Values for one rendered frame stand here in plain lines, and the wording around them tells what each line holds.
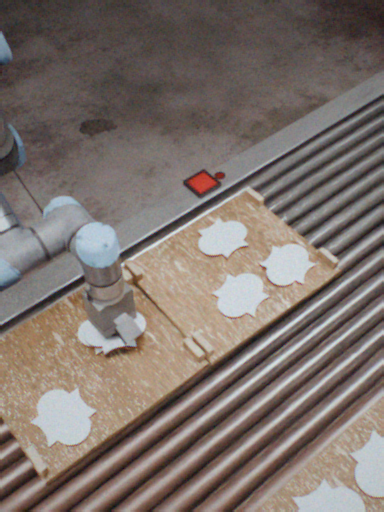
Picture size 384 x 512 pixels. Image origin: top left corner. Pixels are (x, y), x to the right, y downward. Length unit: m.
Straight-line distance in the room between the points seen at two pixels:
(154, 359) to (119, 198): 1.74
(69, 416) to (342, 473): 0.55
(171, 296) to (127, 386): 0.25
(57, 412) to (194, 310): 0.38
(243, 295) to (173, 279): 0.17
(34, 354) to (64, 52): 2.88
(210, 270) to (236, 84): 2.31
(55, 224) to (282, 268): 0.58
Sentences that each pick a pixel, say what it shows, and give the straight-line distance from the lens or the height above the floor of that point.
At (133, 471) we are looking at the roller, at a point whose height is 0.92.
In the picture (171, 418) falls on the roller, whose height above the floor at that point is 0.92.
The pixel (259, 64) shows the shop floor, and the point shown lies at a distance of 3.88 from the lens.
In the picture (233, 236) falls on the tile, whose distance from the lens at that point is 1.57.
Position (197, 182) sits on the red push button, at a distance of 1.73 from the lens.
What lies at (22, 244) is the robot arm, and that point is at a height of 1.25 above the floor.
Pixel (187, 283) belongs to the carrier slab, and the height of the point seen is 0.94.
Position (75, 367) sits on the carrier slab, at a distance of 1.39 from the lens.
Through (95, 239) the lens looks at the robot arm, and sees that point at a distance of 1.14.
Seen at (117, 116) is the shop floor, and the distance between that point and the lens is 3.51.
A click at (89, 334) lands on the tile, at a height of 0.97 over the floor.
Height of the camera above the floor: 2.12
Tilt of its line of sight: 51 degrees down
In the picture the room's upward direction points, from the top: 1 degrees counter-clockwise
